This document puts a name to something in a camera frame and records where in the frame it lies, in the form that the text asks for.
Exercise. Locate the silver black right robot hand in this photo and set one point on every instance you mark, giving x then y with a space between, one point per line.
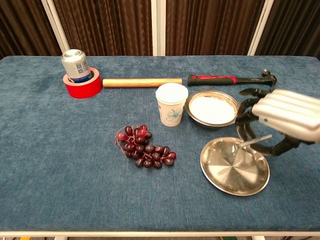
287 115

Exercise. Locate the metal spoon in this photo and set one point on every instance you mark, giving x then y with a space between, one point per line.
252 142

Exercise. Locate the stainless steel plate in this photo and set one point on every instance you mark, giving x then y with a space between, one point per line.
230 172

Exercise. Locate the stainless steel bowl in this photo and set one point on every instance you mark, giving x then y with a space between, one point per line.
195 116

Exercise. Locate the white floral paper cup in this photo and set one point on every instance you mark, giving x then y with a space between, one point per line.
171 112

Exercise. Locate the black red claw hammer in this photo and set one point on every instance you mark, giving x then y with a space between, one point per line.
212 80

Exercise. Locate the brown pleated curtain panel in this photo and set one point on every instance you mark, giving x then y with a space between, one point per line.
22 27
295 27
105 27
210 27

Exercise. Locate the bunch of purple grapes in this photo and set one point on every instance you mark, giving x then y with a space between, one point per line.
147 150

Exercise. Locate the wooden rolling pin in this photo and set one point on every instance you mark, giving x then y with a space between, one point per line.
142 82

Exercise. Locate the red tape roll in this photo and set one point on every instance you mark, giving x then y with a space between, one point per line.
83 89

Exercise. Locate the silver blue drink can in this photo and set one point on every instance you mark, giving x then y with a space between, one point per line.
75 65

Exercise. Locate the blue table cloth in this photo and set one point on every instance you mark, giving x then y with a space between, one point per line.
62 150

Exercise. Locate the white partition post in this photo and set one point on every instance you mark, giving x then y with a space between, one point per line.
260 27
56 25
158 27

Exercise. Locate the white table frame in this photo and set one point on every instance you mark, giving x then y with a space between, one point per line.
160 234

